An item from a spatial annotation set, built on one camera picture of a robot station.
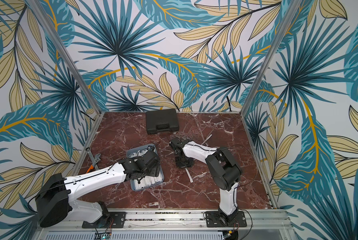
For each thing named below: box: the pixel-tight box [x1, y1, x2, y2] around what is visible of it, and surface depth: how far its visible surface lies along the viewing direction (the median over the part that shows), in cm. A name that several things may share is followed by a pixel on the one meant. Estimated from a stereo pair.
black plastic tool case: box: [146, 109, 180, 135], surface depth 109 cm
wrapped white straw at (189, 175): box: [185, 168, 194, 183], surface depth 90 cm
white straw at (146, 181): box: [140, 172, 163, 189], surface depth 87 cm
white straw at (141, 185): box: [135, 179, 146, 190], surface depth 84 cm
